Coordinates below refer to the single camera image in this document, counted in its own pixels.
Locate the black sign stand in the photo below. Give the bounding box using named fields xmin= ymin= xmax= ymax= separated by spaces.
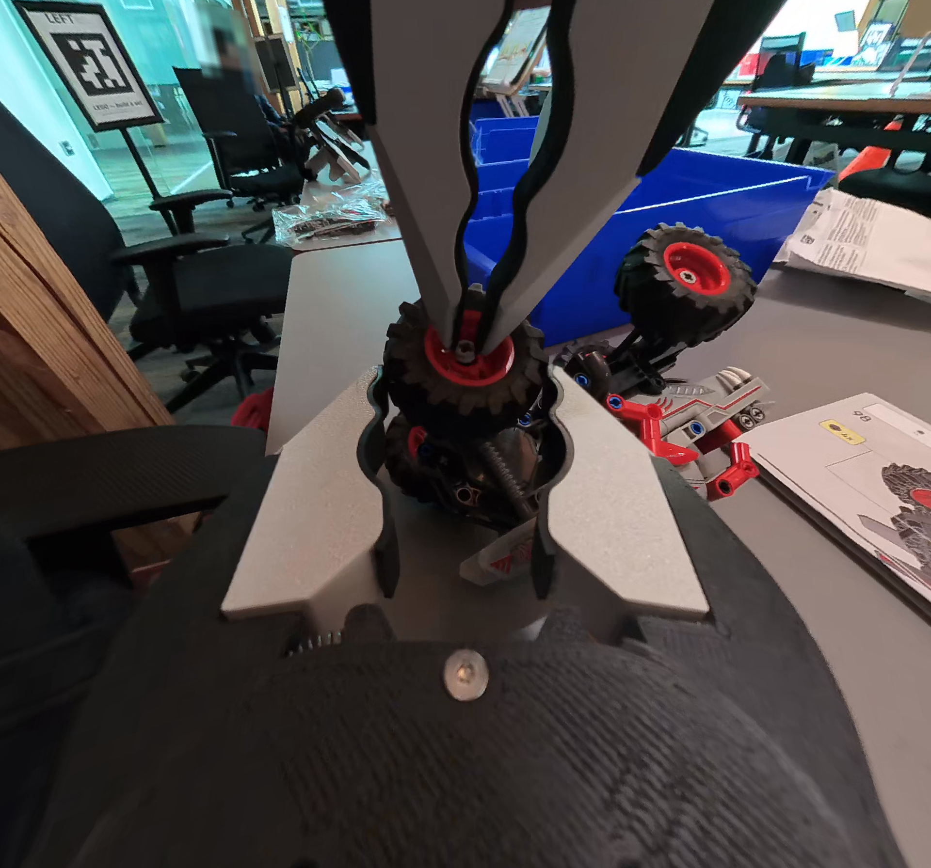
xmin=116 ymin=125 xmax=170 ymax=203

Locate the black and white marker sign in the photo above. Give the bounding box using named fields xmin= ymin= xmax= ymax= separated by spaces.
xmin=13 ymin=0 xmax=164 ymax=133

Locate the small blue plastic bin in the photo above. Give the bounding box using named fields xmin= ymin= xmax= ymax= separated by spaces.
xmin=469 ymin=99 xmax=543 ymax=193

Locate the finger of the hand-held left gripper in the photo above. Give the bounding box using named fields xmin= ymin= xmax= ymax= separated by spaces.
xmin=367 ymin=0 xmax=523 ymax=356
xmin=483 ymin=0 xmax=743 ymax=354

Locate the white folded paper leaflet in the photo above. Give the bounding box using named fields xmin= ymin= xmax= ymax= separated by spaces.
xmin=772 ymin=188 xmax=931 ymax=302

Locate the black office chair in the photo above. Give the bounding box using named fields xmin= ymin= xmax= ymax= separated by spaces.
xmin=0 ymin=101 xmax=295 ymax=414
xmin=173 ymin=67 xmax=306 ymax=231

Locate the orange object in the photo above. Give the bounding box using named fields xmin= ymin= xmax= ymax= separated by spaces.
xmin=836 ymin=146 xmax=894 ymax=184

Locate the black monitor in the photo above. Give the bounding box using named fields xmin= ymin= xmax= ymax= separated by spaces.
xmin=255 ymin=35 xmax=299 ymax=95

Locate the wooden panel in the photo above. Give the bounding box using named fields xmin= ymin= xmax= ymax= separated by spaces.
xmin=0 ymin=174 xmax=176 ymax=451

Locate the idle hand-held gripper device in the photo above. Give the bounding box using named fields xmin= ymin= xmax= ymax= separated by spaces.
xmin=291 ymin=86 xmax=373 ymax=186

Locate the background long table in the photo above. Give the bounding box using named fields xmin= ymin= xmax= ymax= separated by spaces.
xmin=738 ymin=77 xmax=931 ymax=157

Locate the grey desk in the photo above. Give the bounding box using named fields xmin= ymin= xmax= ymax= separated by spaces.
xmin=265 ymin=239 xmax=931 ymax=868

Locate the black chair armrest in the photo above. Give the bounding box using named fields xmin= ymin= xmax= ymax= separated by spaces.
xmin=0 ymin=425 xmax=267 ymax=543

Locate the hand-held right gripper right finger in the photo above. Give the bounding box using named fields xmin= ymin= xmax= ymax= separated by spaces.
xmin=531 ymin=366 xmax=711 ymax=640

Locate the large blue plastic bin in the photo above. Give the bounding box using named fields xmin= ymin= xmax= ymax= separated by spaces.
xmin=464 ymin=147 xmax=836 ymax=350

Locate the toy truck instruction booklet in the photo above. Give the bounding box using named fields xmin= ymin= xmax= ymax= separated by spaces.
xmin=742 ymin=392 xmax=931 ymax=622

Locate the background black chair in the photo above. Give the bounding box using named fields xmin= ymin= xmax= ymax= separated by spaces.
xmin=753 ymin=32 xmax=819 ymax=93

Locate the open book on stand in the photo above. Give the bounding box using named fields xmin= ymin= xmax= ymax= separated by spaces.
xmin=482 ymin=6 xmax=552 ymax=95

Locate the clear plastic bag of parts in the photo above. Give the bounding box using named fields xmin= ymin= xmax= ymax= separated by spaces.
xmin=271 ymin=181 xmax=394 ymax=244

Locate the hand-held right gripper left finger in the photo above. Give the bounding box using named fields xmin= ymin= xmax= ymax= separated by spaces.
xmin=220 ymin=366 xmax=401 ymax=636

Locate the red and black toy truck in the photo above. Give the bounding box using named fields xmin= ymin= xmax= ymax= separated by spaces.
xmin=382 ymin=221 xmax=773 ymax=585

